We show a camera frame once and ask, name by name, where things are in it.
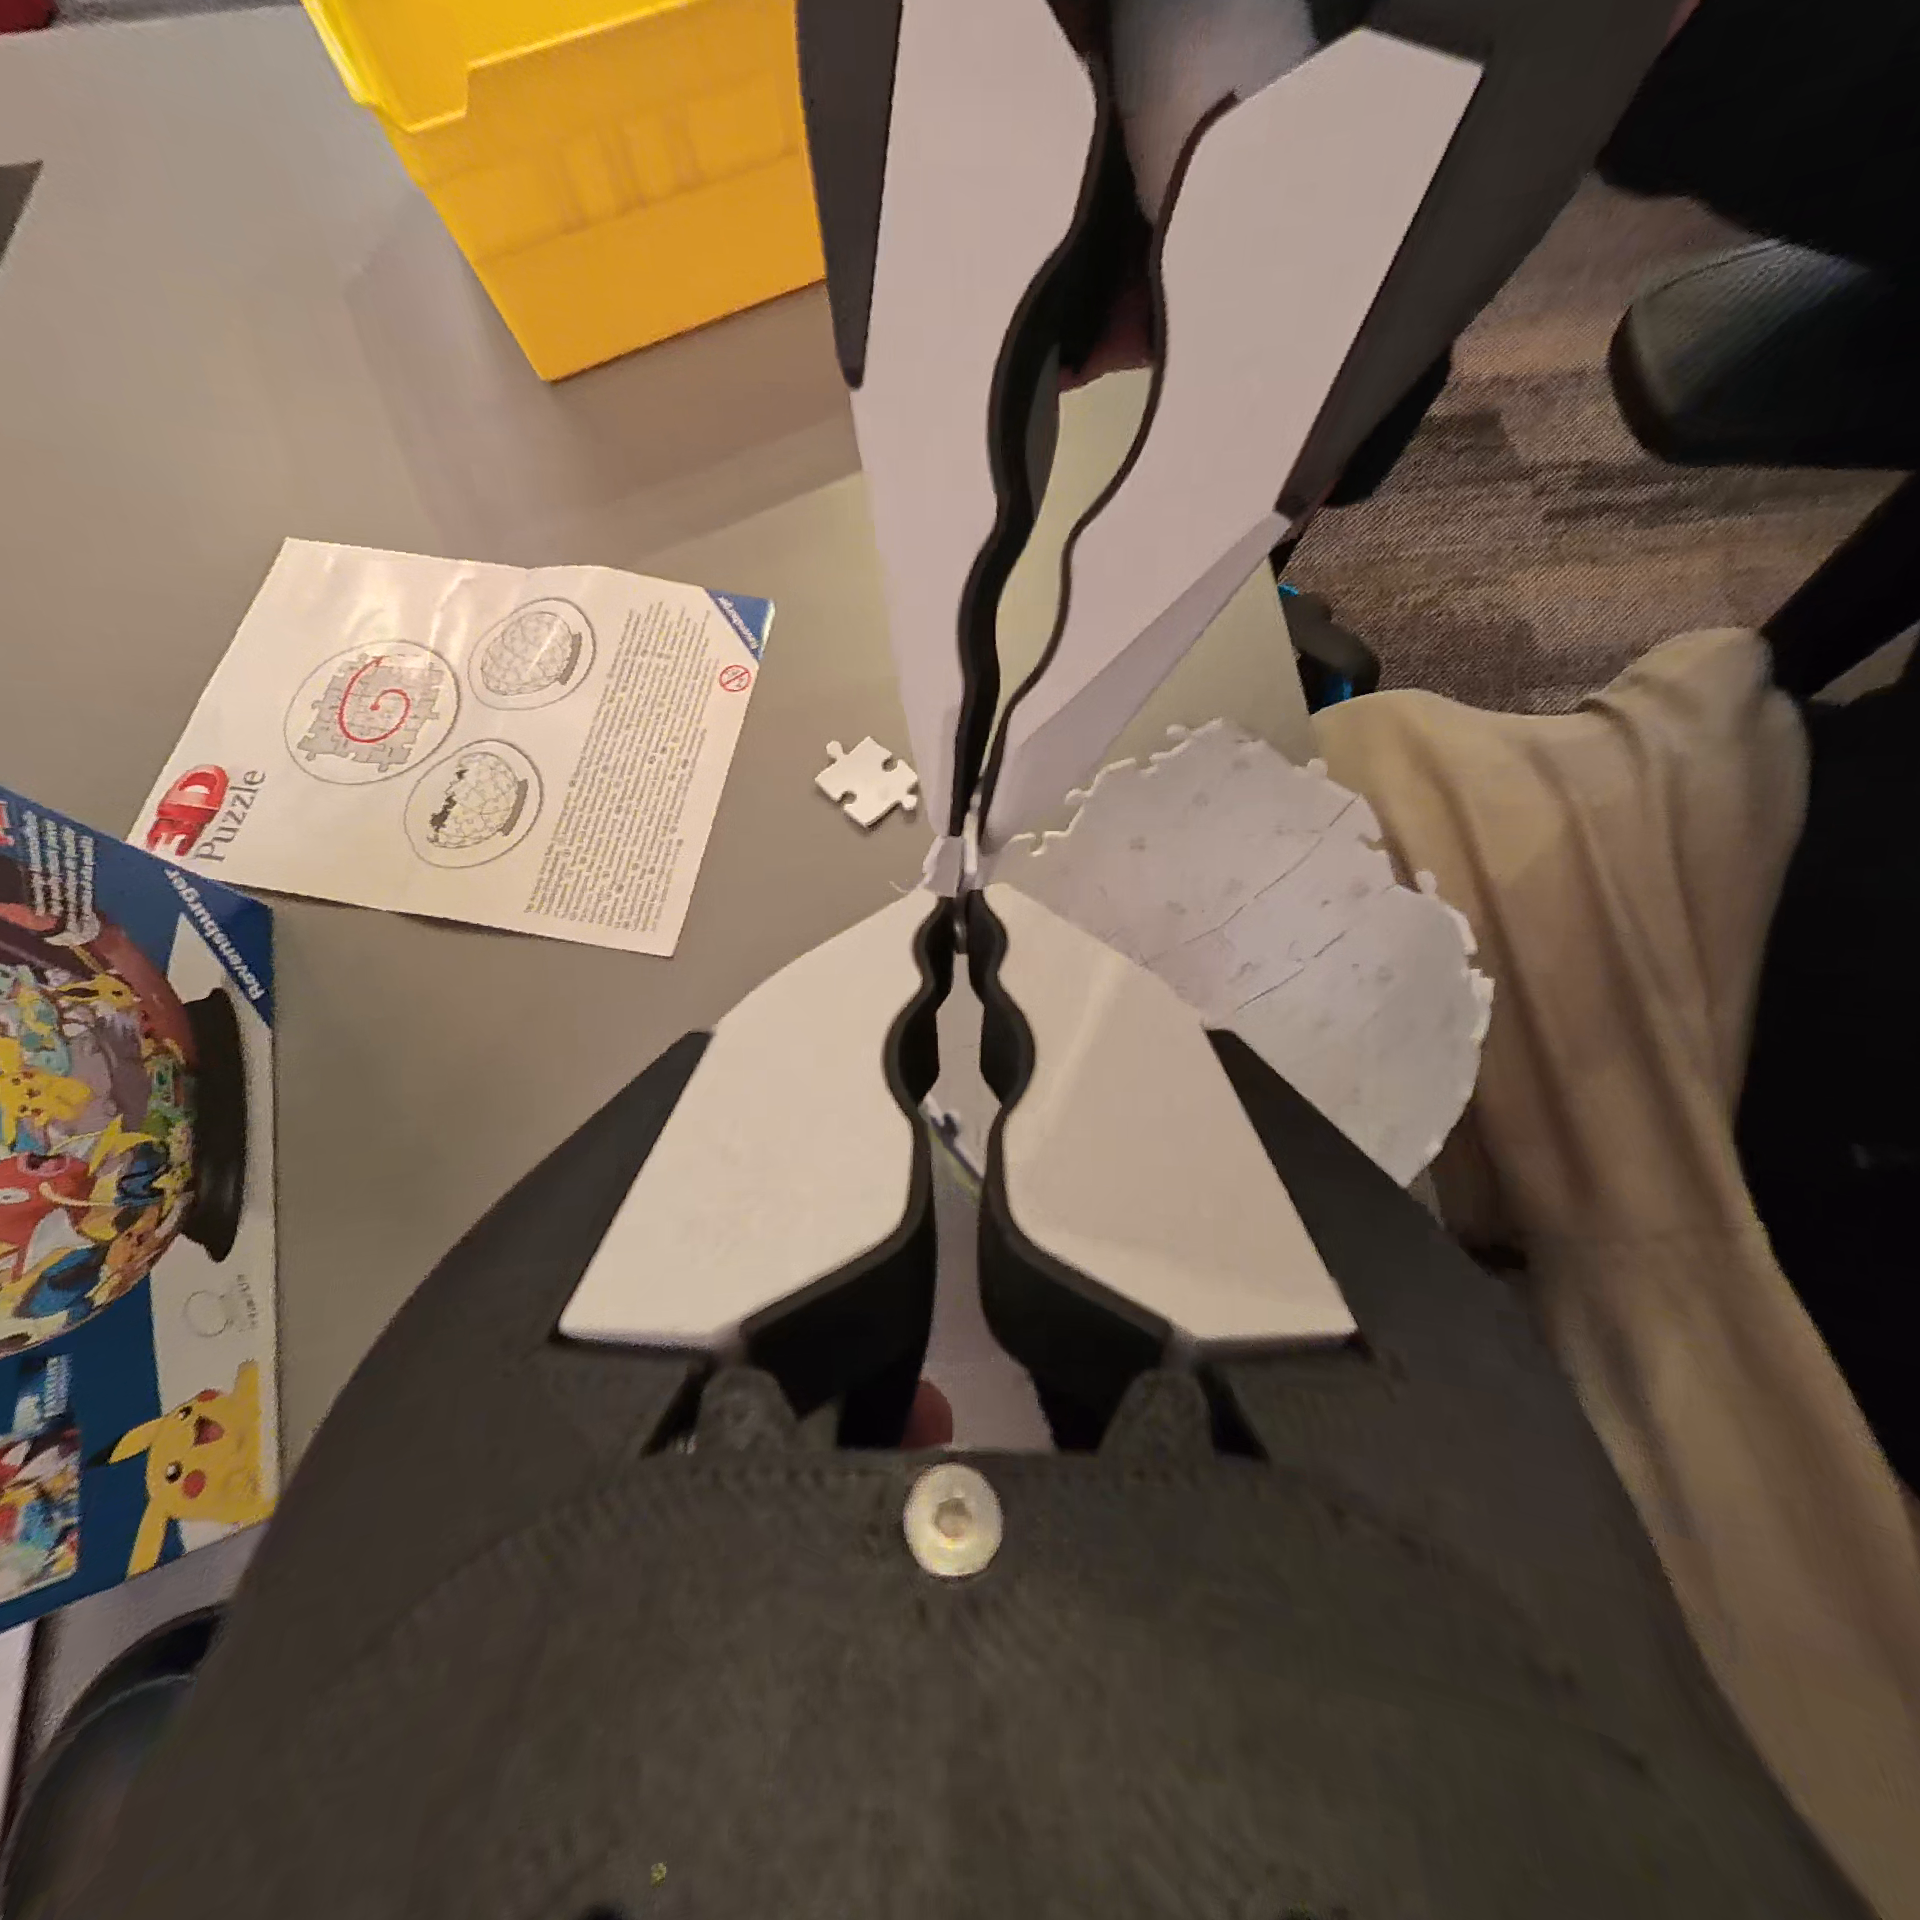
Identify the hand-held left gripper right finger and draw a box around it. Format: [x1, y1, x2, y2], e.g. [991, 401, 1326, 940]
[968, 887, 1361, 1455]

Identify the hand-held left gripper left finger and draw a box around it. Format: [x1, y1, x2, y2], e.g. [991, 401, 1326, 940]
[556, 891, 962, 1420]

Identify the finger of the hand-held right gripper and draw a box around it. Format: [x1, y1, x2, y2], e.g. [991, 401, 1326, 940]
[847, 0, 1118, 839]
[964, 33, 1489, 839]

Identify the partly built puzzle ball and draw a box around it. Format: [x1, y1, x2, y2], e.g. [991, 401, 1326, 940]
[917, 715, 1497, 1191]

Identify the colourful puzzle box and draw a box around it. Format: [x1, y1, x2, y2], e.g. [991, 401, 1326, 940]
[0, 781, 281, 1636]

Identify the black office chair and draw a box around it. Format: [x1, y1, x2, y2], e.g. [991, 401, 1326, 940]
[1606, 237, 1920, 701]

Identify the yellow plastic box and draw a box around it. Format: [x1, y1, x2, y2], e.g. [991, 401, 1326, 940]
[301, 0, 844, 385]

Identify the white instruction leaflet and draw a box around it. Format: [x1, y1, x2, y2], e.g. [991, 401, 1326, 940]
[127, 537, 777, 958]

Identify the person's black jacket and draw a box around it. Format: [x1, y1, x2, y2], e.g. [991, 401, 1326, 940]
[1731, 698, 1920, 1499]

